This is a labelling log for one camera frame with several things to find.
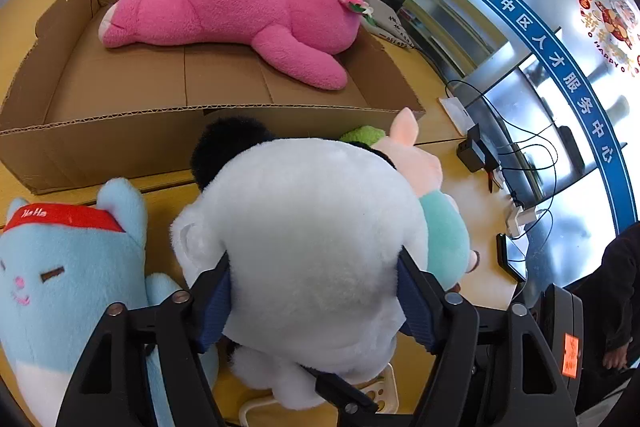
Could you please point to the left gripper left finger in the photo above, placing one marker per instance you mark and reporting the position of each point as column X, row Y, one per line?
column 110, row 385

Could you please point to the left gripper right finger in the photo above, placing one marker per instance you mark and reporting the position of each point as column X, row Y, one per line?
column 492, row 367

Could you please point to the pink pig plush toy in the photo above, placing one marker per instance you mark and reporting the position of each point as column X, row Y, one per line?
column 450, row 255

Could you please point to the light blue cat plush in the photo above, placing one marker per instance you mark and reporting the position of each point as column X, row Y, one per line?
column 62, row 265

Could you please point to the white panda plush toy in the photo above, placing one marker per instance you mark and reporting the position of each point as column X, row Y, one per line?
column 312, row 229

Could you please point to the black tablet device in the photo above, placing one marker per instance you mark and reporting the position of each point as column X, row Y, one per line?
column 511, row 259

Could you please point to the person in dark clothes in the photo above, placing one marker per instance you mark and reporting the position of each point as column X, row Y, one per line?
column 610, row 301

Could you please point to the white power strip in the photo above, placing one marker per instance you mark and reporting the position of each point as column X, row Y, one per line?
column 517, row 218

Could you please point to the black power adapter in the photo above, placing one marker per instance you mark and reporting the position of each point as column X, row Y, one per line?
column 477, row 152

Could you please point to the white paper card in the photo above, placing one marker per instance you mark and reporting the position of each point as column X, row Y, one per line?
column 457, row 114

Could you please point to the brown cardboard box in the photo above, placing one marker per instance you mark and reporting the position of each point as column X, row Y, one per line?
column 78, row 114

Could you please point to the grey canvas bag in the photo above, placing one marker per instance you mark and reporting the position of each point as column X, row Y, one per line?
column 383, row 22

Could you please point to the red festive window sticker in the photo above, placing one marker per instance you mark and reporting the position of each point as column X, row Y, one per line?
column 613, row 28

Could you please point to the blue banner sign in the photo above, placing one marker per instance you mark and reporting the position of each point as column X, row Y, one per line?
column 577, row 91

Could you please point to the pink bear plush toy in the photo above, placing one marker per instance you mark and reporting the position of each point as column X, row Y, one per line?
column 300, row 38

